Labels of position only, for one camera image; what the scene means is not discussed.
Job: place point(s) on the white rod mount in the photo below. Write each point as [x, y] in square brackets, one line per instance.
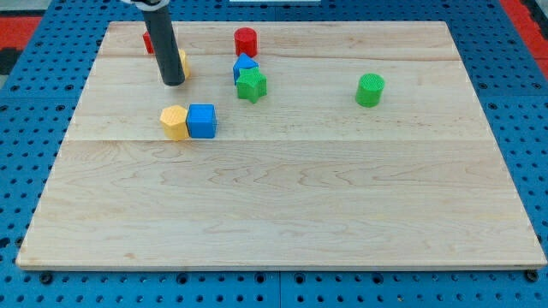
[147, 2]

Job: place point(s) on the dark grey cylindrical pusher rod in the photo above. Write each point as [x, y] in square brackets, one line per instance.
[159, 26]

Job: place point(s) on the yellow heart block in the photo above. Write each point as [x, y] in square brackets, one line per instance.
[185, 65]

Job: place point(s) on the red block behind rod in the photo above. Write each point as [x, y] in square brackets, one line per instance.
[148, 43]

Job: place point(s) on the red cylinder block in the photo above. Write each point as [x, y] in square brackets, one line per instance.
[246, 41]

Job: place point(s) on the blue triangle block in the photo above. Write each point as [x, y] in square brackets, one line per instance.
[243, 62]

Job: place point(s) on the yellow hexagon block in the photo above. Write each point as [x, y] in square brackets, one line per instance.
[174, 122]

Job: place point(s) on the blue cube block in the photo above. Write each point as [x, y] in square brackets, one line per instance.
[202, 121]

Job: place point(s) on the green star block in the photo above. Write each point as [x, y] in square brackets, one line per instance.
[251, 84]

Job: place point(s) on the light wooden board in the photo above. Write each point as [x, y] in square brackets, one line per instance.
[305, 179]

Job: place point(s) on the green cylinder block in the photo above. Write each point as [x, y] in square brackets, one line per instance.
[369, 90]

